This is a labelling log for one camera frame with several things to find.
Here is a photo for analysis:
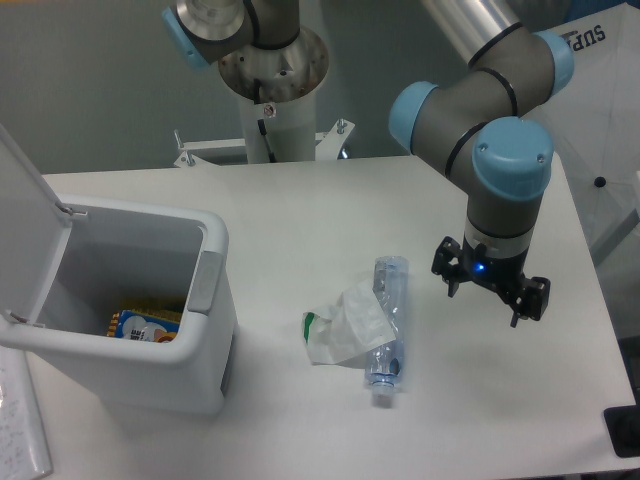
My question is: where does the white whiteboard with writing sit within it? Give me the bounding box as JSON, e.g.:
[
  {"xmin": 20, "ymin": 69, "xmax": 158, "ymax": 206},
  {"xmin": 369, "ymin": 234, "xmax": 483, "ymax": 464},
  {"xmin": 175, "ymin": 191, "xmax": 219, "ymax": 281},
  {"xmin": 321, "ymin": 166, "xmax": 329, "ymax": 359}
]
[{"xmin": 1, "ymin": 347, "xmax": 53, "ymax": 479}]

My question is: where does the clear crushed plastic bottle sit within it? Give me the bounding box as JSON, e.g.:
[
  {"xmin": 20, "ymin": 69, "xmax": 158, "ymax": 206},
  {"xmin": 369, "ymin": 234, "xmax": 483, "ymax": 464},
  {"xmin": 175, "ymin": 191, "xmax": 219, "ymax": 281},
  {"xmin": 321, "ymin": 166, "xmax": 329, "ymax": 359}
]
[{"xmin": 364, "ymin": 256, "xmax": 409, "ymax": 408}]

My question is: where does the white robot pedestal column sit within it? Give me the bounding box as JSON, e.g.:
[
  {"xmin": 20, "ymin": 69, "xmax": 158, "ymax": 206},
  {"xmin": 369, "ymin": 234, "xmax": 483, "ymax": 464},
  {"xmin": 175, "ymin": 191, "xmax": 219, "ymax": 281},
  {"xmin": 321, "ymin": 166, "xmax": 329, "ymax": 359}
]
[{"xmin": 217, "ymin": 25, "xmax": 331, "ymax": 164}]

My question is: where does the white crumpled plastic bag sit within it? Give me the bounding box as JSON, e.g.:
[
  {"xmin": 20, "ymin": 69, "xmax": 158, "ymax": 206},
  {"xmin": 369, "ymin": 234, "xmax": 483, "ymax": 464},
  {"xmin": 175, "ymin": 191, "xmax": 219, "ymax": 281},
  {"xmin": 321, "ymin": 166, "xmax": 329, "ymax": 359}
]
[{"xmin": 301, "ymin": 280, "xmax": 393, "ymax": 365}]

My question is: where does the white plastic trash can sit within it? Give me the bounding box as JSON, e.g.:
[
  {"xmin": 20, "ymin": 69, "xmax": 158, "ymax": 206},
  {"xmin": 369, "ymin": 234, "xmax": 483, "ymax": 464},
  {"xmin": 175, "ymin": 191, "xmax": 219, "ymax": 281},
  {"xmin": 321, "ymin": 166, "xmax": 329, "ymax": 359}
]
[{"xmin": 1, "ymin": 196, "xmax": 237, "ymax": 415}]

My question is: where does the white trash can lid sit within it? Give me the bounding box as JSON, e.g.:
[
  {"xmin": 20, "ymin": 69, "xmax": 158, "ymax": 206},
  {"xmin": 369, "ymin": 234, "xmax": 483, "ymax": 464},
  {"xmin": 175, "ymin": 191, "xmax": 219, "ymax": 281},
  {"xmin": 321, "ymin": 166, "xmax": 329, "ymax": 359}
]
[{"xmin": 1, "ymin": 129, "xmax": 71, "ymax": 323}]

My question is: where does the white metal base bracket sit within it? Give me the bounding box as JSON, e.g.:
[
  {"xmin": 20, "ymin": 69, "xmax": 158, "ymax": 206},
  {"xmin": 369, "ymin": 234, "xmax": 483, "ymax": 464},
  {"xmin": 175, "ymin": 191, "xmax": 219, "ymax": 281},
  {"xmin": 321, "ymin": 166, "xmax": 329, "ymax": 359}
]
[{"xmin": 173, "ymin": 118, "xmax": 355, "ymax": 168}]

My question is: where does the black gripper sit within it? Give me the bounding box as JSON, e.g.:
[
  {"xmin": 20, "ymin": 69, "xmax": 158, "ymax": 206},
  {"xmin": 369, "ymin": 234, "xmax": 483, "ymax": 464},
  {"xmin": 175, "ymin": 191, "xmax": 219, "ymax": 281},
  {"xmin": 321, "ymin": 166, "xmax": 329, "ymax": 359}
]
[{"xmin": 431, "ymin": 236, "xmax": 551, "ymax": 328}]

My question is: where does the black device at table edge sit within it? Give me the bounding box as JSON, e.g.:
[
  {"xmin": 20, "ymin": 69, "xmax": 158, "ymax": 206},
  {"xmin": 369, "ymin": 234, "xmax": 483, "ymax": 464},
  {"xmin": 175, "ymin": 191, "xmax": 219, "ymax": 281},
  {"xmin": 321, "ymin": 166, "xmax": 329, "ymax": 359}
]
[{"xmin": 603, "ymin": 405, "xmax": 639, "ymax": 458}]

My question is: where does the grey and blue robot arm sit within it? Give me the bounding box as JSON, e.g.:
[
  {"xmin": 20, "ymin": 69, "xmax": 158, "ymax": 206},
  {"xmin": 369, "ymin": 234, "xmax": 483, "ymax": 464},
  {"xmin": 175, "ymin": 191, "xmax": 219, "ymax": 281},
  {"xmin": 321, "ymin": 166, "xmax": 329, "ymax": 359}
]
[{"xmin": 162, "ymin": 1, "xmax": 574, "ymax": 321}]

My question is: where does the black cable on pedestal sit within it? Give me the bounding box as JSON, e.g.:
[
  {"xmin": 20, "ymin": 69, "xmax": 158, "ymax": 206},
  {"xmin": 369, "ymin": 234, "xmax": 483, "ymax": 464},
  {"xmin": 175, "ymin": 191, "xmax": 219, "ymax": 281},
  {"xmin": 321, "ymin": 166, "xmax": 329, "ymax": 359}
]
[{"xmin": 251, "ymin": 77, "xmax": 278, "ymax": 164}]

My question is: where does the blue and yellow snack package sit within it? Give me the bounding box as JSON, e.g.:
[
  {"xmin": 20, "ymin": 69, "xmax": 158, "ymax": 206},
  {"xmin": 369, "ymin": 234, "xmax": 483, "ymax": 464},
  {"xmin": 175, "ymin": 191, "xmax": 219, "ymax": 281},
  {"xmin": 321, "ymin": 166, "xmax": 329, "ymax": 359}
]
[{"xmin": 106, "ymin": 300, "xmax": 182, "ymax": 343}]

